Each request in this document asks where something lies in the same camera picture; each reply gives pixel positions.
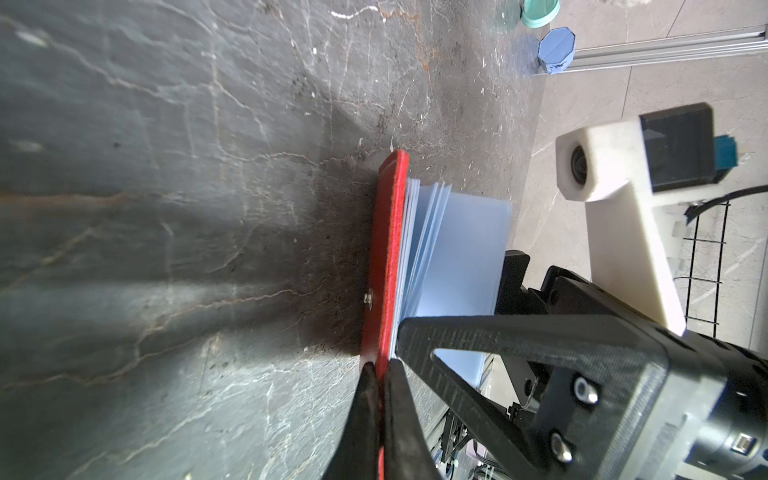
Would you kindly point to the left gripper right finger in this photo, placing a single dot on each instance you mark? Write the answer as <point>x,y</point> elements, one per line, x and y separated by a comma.
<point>405,451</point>

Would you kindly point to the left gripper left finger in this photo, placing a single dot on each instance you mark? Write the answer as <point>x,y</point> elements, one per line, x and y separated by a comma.
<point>357,454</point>

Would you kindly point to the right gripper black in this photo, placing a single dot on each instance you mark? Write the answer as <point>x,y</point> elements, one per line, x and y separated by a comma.
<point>613,394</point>

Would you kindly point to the red leather card holder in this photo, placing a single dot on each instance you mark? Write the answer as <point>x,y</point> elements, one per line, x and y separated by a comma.
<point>434,253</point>

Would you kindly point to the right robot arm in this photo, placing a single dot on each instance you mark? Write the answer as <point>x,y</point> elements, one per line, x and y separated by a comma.
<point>733,443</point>

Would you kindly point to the blue cylindrical cup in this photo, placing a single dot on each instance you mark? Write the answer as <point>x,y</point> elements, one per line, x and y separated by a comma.
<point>556,50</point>

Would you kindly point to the teal small dumbbell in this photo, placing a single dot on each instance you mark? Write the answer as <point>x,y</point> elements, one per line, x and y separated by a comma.
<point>533,14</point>

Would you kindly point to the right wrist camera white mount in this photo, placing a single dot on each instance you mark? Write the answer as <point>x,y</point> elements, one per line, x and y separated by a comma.
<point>628,174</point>

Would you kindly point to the black wire hook rack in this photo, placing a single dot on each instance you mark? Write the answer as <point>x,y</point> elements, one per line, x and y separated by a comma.
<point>701,278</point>

